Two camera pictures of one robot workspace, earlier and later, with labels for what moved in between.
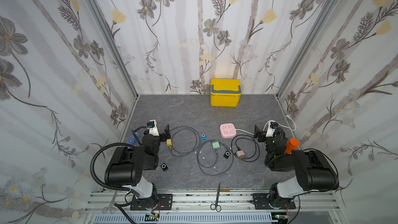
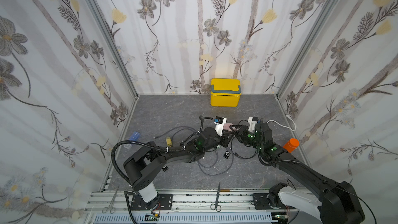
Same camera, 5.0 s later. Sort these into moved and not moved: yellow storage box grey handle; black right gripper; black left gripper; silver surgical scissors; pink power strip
Moved: black right gripper; black left gripper
Not moved: yellow storage box grey handle; pink power strip; silver surgical scissors
